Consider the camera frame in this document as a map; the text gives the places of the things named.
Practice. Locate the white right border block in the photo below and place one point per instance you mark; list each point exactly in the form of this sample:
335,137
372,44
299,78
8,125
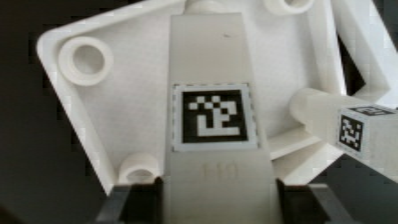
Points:
374,53

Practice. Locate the white desk tabletop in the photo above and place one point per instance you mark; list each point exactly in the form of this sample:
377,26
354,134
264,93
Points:
116,109

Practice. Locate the white leg tagged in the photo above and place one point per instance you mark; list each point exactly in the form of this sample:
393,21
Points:
354,124
219,181

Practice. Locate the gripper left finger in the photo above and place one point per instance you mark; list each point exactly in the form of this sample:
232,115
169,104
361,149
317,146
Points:
134,205

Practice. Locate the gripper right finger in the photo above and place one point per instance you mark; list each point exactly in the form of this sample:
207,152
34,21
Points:
312,205

